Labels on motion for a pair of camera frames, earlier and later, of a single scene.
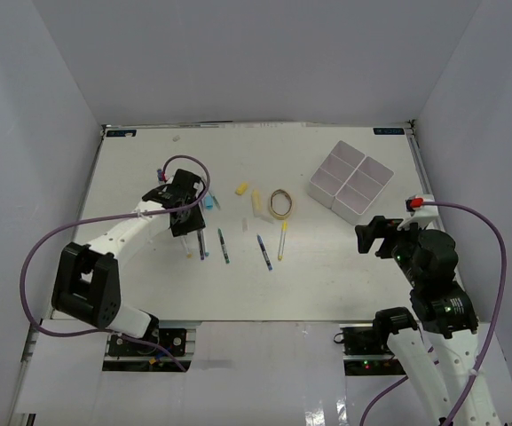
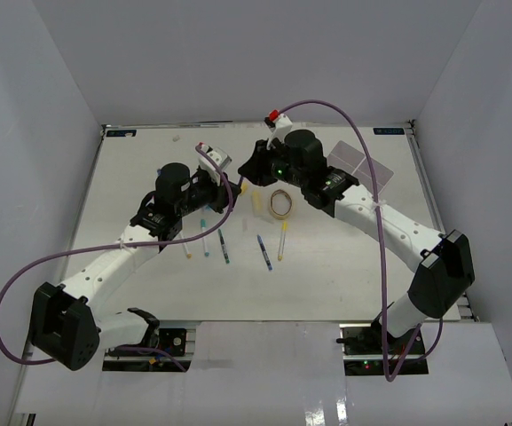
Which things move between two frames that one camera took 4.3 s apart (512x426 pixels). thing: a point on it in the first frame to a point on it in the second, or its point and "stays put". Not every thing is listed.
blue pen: x=264 y=252 stays put
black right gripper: x=381 y=227 to x=256 y=169
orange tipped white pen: x=186 y=247 stays put
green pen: x=224 y=246 stays put
